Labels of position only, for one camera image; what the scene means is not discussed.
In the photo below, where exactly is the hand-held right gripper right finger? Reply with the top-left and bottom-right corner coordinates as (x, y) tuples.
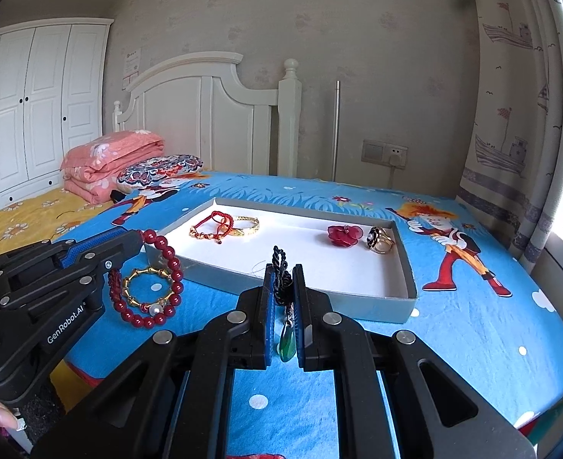
(292, 264), (538, 459)

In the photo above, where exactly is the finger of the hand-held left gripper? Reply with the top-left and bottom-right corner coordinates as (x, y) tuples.
(0, 249), (124, 335)
(0, 227), (144, 297)

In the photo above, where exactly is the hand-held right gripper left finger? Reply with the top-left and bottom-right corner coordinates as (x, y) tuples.
(30, 264), (277, 459)

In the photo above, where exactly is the green pendant black cord necklace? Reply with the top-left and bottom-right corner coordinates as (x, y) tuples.
(272, 245), (297, 363)

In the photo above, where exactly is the grey cardboard box tray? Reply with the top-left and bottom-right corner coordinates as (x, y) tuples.
(144, 196), (418, 322)

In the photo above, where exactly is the red bead bracelet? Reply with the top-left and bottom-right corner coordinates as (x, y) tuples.
(108, 228), (185, 328)

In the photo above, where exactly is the gold bamboo bracelet with pearl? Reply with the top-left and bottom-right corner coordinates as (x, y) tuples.
(122, 268), (176, 317)

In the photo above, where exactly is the red flower brooch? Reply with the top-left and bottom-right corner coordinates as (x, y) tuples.
(328, 224), (362, 248)

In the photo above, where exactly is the gold bangle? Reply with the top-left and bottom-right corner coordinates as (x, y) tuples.
(224, 215), (260, 239)

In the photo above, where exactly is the red string bracelet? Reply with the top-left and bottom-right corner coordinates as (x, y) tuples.
(189, 210), (235, 244)

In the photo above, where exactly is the black flower gold ring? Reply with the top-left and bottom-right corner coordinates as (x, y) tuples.
(366, 226), (398, 255)

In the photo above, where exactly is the person's left hand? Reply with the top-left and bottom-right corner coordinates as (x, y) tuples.
(0, 399), (21, 430)

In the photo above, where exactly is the yellow floral bed sheet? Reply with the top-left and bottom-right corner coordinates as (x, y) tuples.
(0, 186), (114, 264)

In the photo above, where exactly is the pink folded quilt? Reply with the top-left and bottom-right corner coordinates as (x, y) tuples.
(60, 130), (166, 204)

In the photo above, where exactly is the patterned pillow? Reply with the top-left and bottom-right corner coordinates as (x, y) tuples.
(117, 154), (204, 194)

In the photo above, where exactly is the white wardrobe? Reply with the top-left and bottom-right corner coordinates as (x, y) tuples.
(0, 18), (114, 211)

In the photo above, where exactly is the blue cartoon print tablecloth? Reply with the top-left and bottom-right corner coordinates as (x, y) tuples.
(52, 171), (563, 459)

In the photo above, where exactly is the white wooden headboard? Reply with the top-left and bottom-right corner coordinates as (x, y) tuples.
(112, 52), (302, 177)

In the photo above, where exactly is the metal pole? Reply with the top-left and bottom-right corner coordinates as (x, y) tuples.
(331, 80), (342, 182)

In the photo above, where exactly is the ship print curtain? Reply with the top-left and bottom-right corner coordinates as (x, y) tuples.
(458, 0), (563, 261)

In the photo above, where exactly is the paper notice on wall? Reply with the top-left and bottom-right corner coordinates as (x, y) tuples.
(121, 47), (142, 91)

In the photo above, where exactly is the wall power socket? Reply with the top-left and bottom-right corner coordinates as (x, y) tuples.
(385, 142), (409, 168)

